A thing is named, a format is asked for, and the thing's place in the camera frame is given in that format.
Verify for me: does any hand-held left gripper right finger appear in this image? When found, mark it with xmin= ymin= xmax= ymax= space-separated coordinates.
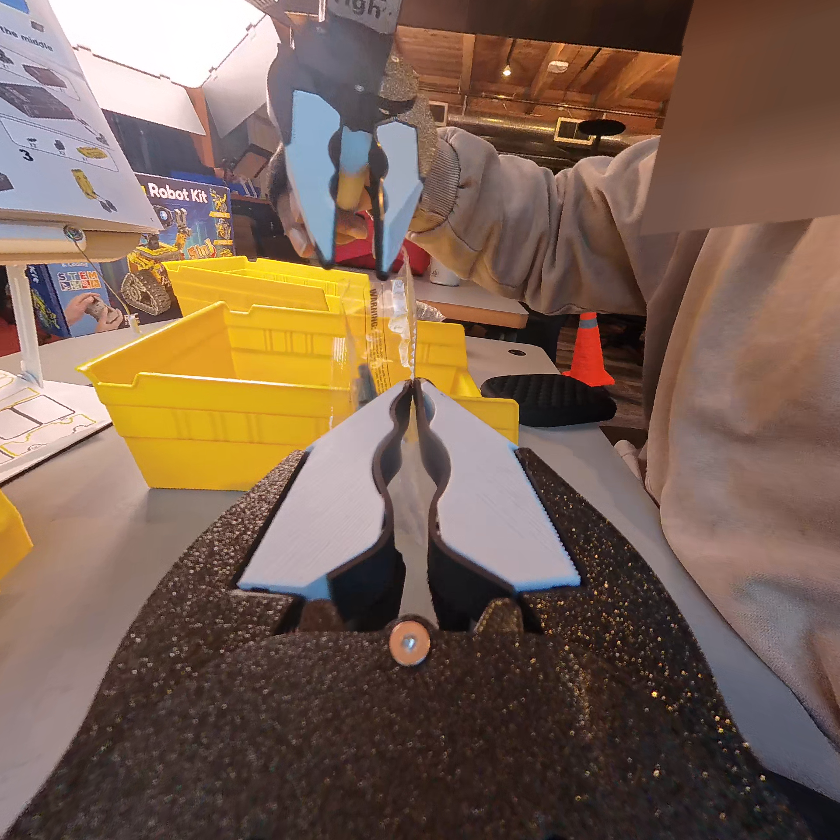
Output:
xmin=416 ymin=379 xmax=580 ymax=604

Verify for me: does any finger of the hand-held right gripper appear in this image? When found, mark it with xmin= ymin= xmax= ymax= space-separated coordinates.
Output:
xmin=287 ymin=90 xmax=348 ymax=270
xmin=371 ymin=122 xmax=424 ymax=282

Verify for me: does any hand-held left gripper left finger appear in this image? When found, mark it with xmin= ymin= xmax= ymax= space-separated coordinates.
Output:
xmin=241 ymin=379 xmax=414 ymax=600

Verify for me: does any small clear bag white label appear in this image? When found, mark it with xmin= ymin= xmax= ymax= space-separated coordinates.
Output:
xmin=328 ymin=251 xmax=442 ymax=626

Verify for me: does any yellow bin with bricks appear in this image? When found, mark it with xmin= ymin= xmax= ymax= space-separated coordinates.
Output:
xmin=164 ymin=256 xmax=373 ymax=317
xmin=80 ymin=303 xmax=522 ymax=493

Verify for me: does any yellow storage bin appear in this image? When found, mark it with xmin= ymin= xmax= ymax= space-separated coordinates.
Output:
xmin=0 ymin=493 xmax=35 ymax=581

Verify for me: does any person's right forearm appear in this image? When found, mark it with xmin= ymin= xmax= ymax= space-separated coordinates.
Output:
xmin=409 ymin=127 xmax=676 ymax=319

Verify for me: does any grey desk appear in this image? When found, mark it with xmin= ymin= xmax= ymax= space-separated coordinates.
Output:
xmin=0 ymin=323 xmax=840 ymax=840

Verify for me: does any wooden edged background desk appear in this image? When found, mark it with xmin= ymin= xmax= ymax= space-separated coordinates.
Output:
xmin=418 ymin=280 xmax=530 ymax=329

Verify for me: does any person's right hand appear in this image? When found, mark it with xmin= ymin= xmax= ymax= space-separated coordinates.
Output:
xmin=268 ymin=145 xmax=381 ymax=266

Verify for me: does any black wrist rest pad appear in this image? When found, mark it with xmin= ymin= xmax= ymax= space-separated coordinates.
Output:
xmin=481 ymin=374 xmax=618 ymax=428

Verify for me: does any printed toy box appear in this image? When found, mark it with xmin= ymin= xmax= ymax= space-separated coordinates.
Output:
xmin=28 ymin=174 xmax=237 ymax=340

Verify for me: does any orange traffic cone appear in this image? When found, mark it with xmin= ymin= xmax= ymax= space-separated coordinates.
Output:
xmin=565 ymin=311 xmax=616 ymax=389

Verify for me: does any white studio softbox light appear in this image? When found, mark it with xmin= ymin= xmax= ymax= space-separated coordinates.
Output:
xmin=47 ymin=0 xmax=284 ymax=135

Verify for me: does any instruction booklet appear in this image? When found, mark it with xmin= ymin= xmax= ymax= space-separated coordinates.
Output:
xmin=0 ymin=0 xmax=160 ymax=235

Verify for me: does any beige booklet stand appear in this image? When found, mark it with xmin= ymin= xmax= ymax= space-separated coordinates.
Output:
xmin=0 ymin=223 xmax=145 ymax=389

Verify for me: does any white printed sheet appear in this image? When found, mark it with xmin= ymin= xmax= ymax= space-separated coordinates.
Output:
xmin=0 ymin=372 xmax=114 ymax=485

